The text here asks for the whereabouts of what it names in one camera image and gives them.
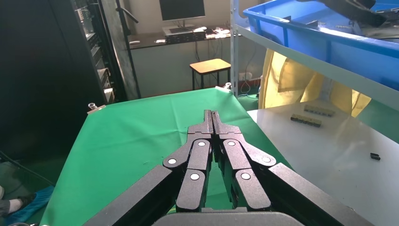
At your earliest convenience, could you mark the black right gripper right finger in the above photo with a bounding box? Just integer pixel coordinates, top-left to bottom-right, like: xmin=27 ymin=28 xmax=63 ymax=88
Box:
xmin=212 ymin=111 xmax=278 ymax=212

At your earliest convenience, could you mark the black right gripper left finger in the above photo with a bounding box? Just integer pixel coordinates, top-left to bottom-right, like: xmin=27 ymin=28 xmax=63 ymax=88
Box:
xmin=163 ymin=110 xmax=214 ymax=213

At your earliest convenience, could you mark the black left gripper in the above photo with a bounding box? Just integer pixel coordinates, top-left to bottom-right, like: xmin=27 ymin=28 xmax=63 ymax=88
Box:
xmin=297 ymin=0 xmax=387 ymax=27

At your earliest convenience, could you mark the blue plastic bin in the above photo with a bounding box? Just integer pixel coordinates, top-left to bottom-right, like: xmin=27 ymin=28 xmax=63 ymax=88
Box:
xmin=243 ymin=0 xmax=399 ymax=91

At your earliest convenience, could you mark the green table cloth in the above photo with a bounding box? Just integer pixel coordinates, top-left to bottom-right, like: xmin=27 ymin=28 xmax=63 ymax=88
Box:
xmin=39 ymin=87 xmax=294 ymax=226

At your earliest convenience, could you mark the silver binder clip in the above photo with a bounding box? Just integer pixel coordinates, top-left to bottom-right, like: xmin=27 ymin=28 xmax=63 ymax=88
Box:
xmin=215 ymin=82 xmax=233 ymax=93
xmin=87 ymin=102 xmax=107 ymax=115

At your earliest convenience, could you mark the grey connector strip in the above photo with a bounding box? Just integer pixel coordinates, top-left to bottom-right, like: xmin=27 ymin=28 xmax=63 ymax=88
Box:
xmin=290 ymin=113 xmax=322 ymax=128
xmin=303 ymin=104 xmax=335 ymax=118

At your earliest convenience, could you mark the yellow plastic bag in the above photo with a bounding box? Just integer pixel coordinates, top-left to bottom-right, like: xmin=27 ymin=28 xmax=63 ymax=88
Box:
xmin=258 ymin=48 xmax=372 ymax=119

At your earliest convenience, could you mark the wooden top stool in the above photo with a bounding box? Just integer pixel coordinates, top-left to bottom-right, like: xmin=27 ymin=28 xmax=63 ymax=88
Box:
xmin=189 ymin=58 xmax=232 ymax=91

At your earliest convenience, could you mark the dark top office desk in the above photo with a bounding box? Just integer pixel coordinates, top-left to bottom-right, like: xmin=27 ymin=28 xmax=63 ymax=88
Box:
xmin=128 ymin=26 xmax=234 ymax=99

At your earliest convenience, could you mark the black keyboard box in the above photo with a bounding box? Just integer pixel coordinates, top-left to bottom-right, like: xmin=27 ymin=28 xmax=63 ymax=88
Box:
xmin=165 ymin=30 xmax=207 ymax=44

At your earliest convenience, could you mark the black server rack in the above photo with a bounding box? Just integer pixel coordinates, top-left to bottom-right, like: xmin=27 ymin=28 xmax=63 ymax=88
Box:
xmin=73 ymin=0 xmax=128 ymax=105

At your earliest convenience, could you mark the black computer monitor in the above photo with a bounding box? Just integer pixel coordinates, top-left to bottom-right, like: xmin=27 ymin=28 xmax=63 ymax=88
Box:
xmin=159 ymin=0 xmax=207 ymax=28

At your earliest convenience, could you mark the blue shoe cover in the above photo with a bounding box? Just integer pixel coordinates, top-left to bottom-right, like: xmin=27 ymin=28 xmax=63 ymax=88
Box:
xmin=6 ymin=186 xmax=55 ymax=225

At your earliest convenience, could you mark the person's foot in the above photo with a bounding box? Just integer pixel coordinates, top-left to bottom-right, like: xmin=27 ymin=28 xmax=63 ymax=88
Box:
xmin=0 ymin=186 xmax=36 ymax=219

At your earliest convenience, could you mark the stamped sheet metal bracket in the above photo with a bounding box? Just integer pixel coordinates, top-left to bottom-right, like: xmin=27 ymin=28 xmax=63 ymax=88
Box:
xmin=353 ymin=22 xmax=399 ymax=40

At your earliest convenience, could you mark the grey upright shelf post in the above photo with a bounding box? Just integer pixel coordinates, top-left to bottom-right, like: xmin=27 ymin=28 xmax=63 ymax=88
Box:
xmin=230 ymin=0 xmax=240 ymax=97

